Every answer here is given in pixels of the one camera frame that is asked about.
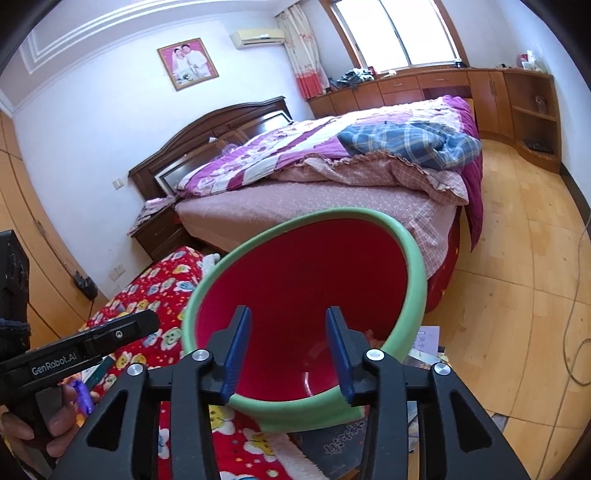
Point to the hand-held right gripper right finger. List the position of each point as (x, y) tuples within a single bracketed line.
[(339, 355)]

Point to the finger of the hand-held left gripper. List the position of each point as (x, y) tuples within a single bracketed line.
[(129, 328)]

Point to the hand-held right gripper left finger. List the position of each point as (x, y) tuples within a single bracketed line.
[(235, 350)]

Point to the red bin with green rim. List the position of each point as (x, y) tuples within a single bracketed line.
[(300, 277)]

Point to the person's left hand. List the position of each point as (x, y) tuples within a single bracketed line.
[(64, 415)]

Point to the purple plastic object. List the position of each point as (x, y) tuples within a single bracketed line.
[(82, 397)]

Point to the dark teal strip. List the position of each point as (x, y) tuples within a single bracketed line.
[(98, 373)]

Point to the red smiley flower blanket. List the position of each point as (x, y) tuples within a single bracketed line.
[(175, 286)]

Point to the white booklet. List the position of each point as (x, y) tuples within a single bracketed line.
[(427, 341)]

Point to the grey printed book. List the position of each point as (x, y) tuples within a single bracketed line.
[(332, 447)]

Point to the dark wooden nightstand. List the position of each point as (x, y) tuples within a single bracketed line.
[(161, 230)]

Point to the pink cloth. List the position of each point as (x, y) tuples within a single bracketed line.
[(152, 207)]

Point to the light wooden wardrobe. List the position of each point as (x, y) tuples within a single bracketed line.
[(37, 194)]

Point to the pink checked quilt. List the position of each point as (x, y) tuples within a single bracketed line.
[(360, 173)]

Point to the bed with purple quilt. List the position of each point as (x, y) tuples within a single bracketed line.
[(277, 143)]

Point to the dark wooden headboard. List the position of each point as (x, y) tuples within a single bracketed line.
[(207, 129)]

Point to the blue plaid cloth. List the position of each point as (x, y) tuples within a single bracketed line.
[(406, 138)]

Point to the framed wedding photo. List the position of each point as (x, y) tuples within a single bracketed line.
[(187, 62)]

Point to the pile of dark clothes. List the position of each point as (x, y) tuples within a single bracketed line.
[(353, 77)]

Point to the small black device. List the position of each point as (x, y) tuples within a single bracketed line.
[(538, 145)]

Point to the long wooden cabinet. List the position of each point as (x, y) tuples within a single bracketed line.
[(489, 97)]

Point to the floral curtain with red hem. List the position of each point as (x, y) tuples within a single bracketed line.
[(304, 55)]

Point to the white air conditioner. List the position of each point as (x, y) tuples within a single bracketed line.
[(256, 39)]

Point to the wooden framed window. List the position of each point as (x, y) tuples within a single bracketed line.
[(392, 32)]

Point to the white wall socket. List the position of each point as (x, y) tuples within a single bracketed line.
[(117, 271)]

